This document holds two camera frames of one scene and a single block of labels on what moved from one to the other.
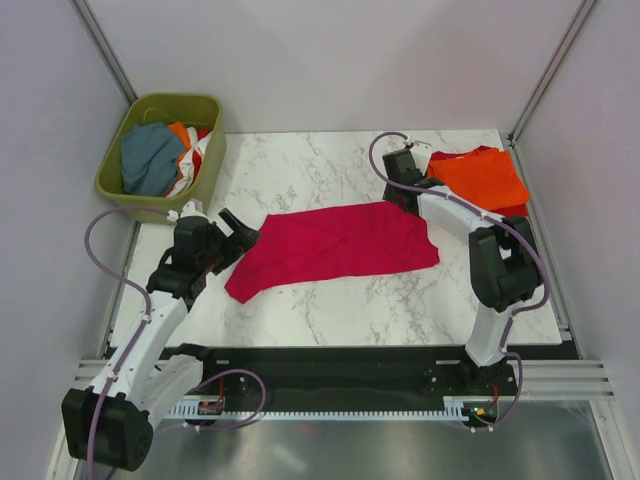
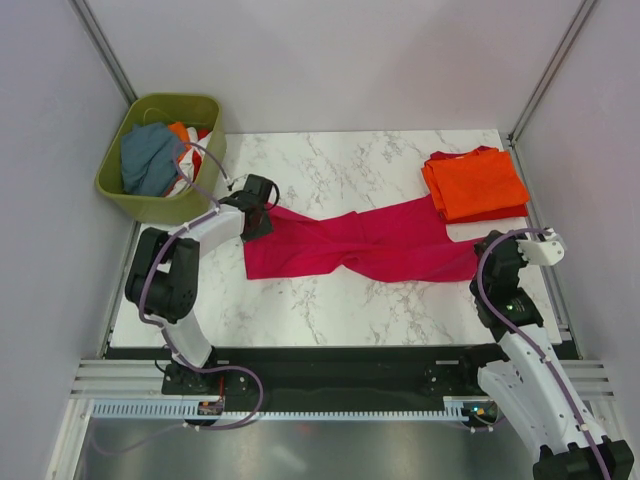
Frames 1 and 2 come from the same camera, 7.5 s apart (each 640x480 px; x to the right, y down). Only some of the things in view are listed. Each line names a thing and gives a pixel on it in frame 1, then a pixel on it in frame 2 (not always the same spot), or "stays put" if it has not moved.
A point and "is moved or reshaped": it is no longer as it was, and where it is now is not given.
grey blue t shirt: (149, 156) stays put
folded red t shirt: (520, 210) stays put
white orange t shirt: (191, 158) stays put
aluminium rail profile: (539, 379) stays put
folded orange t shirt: (488, 178) stays put
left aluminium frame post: (116, 69) stays put
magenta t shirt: (334, 240) is moved or reshaped
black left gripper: (238, 242) → (265, 229)
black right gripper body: (388, 193) → (475, 285)
